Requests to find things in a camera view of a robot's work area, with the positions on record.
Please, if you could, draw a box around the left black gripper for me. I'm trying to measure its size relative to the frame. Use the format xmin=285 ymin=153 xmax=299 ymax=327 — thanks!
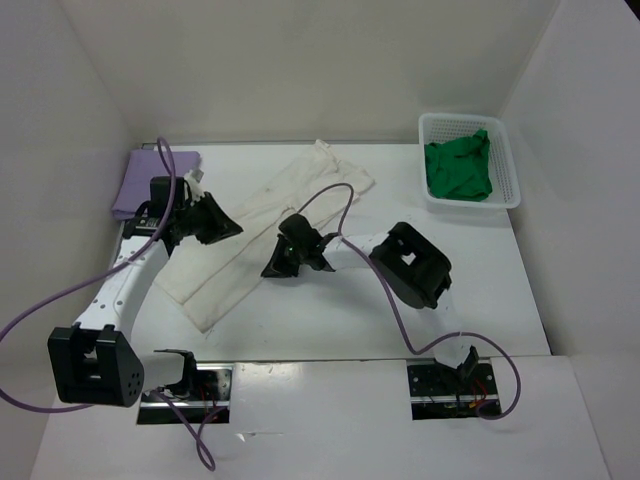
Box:
xmin=176 ymin=192 xmax=243 ymax=245

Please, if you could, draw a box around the cream t shirt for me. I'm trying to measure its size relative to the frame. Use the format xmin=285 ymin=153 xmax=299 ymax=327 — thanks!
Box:
xmin=154 ymin=140 xmax=375 ymax=333

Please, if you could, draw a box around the purple t shirt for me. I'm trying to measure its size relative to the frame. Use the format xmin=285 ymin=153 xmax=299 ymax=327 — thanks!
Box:
xmin=111 ymin=149 xmax=201 ymax=221

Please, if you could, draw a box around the green t shirt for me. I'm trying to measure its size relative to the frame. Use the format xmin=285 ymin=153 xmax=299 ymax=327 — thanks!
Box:
xmin=424 ymin=129 xmax=493 ymax=202

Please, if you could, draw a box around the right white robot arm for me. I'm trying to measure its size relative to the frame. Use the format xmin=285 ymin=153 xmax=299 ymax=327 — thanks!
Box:
xmin=261 ymin=214 xmax=478 ymax=393

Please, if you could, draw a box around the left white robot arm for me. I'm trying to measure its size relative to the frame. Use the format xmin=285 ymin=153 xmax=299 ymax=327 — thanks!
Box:
xmin=47 ymin=171 xmax=243 ymax=407

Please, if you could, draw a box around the white perforated plastic basket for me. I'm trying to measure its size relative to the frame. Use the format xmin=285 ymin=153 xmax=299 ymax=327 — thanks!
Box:
xmin=418 ymin=113 xmax=521 ymax=210

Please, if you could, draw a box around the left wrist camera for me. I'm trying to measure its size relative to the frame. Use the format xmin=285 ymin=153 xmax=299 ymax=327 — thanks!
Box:
xmin=183 ymin=168 xmax=204 ymax=202

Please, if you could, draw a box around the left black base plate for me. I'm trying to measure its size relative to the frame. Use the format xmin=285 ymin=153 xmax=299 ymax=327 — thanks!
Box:
xmin=136 ymin=364 xmax=234 ymax=426

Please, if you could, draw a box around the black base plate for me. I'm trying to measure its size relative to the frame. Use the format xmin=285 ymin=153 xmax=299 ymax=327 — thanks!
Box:
xmin=406 ymin=361 xmax=502 ymax=420
xmin=136 ymin=364 xmax=234 ymax=426

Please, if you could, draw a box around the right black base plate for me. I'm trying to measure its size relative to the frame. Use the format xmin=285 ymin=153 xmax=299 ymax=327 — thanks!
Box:
xmin=406 ymin=361 xmax=502 ymax=420

